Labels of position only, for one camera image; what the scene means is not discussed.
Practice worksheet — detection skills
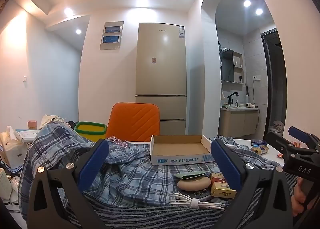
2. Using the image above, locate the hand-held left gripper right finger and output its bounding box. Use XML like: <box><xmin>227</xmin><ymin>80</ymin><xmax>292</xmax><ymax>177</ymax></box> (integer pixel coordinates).
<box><xmin>210</xmin><ymin>139</ymin><xmax>294</xmax><ymax>229</ymax></box>

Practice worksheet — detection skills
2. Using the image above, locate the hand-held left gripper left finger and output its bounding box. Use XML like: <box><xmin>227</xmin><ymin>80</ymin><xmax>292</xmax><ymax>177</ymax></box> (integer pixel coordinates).
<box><xmin>27</xmin><ymin>138</ymin><xmax>110</xmax><ymax>229</ymax></box>

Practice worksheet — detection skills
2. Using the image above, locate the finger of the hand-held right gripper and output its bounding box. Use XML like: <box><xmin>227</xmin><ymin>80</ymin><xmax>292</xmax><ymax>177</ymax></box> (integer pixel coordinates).
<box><xmin>287</xmin><ymin>126</ymin><xmax>320</xmax><ymax>150</ymax></box>
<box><xmin>265</xmin><ymin>131</ymin><xmax>297</xmax><ymax>158</ymax></box>

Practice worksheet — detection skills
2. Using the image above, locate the gold blue cigarette pack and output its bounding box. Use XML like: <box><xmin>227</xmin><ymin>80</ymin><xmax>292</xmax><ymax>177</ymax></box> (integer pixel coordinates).
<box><xmin>251</xmin><ymin>145</ymin><xmax>269</xmax><ymax>155</ymax></box>

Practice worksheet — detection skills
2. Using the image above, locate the small gold box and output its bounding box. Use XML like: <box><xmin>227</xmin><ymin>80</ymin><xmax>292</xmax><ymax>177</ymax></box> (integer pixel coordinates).
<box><xmin>211</xmin><ymin>181</ymin><xmax>237</xmax><ymax>198</ymax></box>

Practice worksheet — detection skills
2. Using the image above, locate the beige pebble-shaped hand warmer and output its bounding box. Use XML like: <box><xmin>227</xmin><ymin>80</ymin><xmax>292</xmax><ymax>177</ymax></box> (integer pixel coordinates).
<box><xmin>178</xmin><ymin>176</ymin><xmax>212</xmax><ymax>191</ymax></box>

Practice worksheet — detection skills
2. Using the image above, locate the green pouch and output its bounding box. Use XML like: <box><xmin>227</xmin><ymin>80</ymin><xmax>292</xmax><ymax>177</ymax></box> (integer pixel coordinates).
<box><xmin>173</xmin><ymin>170</ymin><xmax>208</xmax><ymax>179</ymax></box>

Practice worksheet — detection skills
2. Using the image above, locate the cardboard box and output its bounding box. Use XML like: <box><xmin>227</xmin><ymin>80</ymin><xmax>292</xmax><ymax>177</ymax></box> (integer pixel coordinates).
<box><xmin>150</xmin><ymin>134</ymin><xmax>216</xmax><ymax>165</ymax></box>

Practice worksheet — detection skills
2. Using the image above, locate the white cable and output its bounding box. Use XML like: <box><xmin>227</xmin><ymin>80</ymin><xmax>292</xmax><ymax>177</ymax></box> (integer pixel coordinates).
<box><xmin>169</xmin><ymin>193</ymin><xmax>225</xmax><ymax>211</ymax></box>

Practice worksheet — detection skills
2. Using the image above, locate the person's right hand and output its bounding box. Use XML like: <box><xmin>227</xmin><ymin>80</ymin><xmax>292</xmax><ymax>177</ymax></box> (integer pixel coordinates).
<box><xmin>292</xmin><ymin>176</ymin><xmax>313</xmax><ymax>217</ymax></box>

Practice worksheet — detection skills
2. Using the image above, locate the red gold cigarette pack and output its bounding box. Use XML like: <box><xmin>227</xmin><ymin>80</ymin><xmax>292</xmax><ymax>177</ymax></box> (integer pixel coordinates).
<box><xmin>209</xmin><ymin>172</ymin><xmax>227</xmax><ymax>183</ymax></box>

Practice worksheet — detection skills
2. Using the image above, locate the yellow bin with green rim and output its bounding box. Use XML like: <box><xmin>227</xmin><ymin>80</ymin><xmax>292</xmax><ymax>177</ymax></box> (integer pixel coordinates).
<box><xmin>74</xmin><ymin>121</ymin><xmax>108</xmax><ymax>142</ymax></box>

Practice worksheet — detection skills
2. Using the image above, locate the black packet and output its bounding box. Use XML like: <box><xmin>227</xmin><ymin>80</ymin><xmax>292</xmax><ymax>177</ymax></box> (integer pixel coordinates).
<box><xmin>185</xmin><ymin>189</ymin><xmax>228</xmax><ymax>202</ymax></box>

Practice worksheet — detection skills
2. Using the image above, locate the studded silver pouch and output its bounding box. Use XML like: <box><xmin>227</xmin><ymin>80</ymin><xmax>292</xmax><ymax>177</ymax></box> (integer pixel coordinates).
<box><xmin>106</xmin><ymin>135</ymin><xmax>129</xmax><ymax>147</ymax></box>

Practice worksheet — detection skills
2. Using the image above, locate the beige sink vanity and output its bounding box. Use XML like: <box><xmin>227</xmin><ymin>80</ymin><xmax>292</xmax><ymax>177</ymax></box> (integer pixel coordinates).
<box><xmin>218</xmin><ymin>107</ymin><xmax>259</xmax><ymax>137</ymax></box>

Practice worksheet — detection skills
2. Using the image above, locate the blue plaid shirt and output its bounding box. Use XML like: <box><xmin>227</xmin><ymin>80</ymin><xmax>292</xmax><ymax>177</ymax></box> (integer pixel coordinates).
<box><xmin>19</xmin><ymin>122</ymin><xmax>283</xmax><ymax>209</ymax></box>

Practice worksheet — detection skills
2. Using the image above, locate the dark door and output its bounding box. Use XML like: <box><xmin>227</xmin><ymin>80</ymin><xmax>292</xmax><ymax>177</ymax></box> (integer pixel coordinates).
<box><xmin>260</xmin><ymin>28</ymin><xmax>287</xmax><ymax>139</ymax></box>

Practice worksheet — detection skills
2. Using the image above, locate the orange chair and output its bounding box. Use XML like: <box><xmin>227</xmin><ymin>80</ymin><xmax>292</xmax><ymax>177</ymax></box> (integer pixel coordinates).
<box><xmin>105</xmin><ymin>102</ymin><xmax>160</xmax><ymax>142</ymax></box>

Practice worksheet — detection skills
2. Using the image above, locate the white crumpled cloth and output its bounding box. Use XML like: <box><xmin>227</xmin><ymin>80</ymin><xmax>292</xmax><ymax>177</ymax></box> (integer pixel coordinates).
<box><xmin>40</xmin><ymin>114</ymin><xmax>65</xmax><ymax>128</ymax></box>

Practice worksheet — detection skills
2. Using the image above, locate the black faucet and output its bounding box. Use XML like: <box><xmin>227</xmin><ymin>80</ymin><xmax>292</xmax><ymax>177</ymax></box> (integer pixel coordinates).
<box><xmin>227</xmin><ymin>92</ymin><xmax>239</xmax><ymax>105</ymax></box>

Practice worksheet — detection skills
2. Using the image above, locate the white flat box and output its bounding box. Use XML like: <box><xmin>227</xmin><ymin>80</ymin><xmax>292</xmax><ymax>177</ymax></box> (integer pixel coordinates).
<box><xmin>14</xmin><ymin>128</ymin><xmax>40</xmax><ymax>143</ymax></box>

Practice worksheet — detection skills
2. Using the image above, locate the grey striped cloth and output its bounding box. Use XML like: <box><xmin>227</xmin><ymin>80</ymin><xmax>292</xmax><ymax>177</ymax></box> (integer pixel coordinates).
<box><xmin>62</xmin><ymin>169</ymin><xmax>298</xmax><ymax>229</ymax></box>

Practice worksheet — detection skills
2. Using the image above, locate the white tissue pack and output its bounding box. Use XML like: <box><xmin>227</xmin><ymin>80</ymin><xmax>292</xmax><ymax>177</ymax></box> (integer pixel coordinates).
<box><xmin>0</xmin><ymin>126</ymin><xmax>28</xmax><ymax>169</ymax></box>

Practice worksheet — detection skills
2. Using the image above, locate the mirror cabinet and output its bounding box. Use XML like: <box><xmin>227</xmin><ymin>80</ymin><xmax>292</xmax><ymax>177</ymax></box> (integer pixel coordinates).
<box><xmin>220</xmin><ymin>47</ymin><xmax>244</xmax><ymax>85</ymax></box>

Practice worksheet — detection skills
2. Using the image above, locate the pale green box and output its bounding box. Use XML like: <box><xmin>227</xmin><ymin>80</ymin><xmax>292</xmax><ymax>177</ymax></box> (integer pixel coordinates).
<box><xmin>0</xmin><ymin>169</ymin><xmax>13</xmax><ymax>199</ymax></box>

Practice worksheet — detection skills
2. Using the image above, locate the beige refrigerator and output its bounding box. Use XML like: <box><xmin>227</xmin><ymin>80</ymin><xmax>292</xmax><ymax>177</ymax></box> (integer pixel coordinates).
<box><xmin>135</xmin><ymin>22</ymin><xmax>187</xmax><ymax>136</ymax></box>

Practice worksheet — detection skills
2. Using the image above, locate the wall electrical panel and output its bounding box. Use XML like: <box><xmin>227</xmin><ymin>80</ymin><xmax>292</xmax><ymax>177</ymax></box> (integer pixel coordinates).
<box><xmin>100</xmin><ymin>21</ymin><xmax>124</xmax><ymax>50</ymax></box>

